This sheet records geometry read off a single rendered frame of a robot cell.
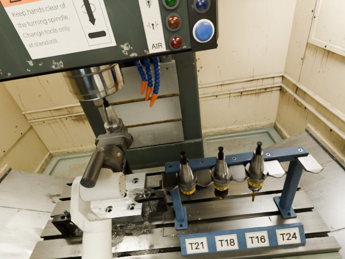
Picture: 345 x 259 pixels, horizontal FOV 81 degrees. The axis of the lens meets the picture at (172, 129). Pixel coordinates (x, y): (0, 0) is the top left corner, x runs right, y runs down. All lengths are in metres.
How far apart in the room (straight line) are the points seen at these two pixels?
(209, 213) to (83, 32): 0.82
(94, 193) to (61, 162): 1.58
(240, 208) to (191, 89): 0.65
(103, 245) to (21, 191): 1.19
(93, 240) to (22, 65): 0.39
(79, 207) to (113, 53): 0.36
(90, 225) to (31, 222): 1.01
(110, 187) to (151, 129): 0.77
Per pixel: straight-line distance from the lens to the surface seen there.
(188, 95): 1.17
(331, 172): 1.33
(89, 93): 0.59
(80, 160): 2.00
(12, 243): 1.50
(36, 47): 0.45
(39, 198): 1.62
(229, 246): 0.87
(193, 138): 1.34
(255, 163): 0.65
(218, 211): 0.97
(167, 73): 1.07
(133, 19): 0.38
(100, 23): 0.39
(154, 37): 0.38
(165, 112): 1.17
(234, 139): 1.81
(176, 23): 0.37
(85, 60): 0.42
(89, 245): 0.55
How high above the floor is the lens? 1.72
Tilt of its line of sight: 35 degrees down
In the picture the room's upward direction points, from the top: 10 degrees counter-clockwise
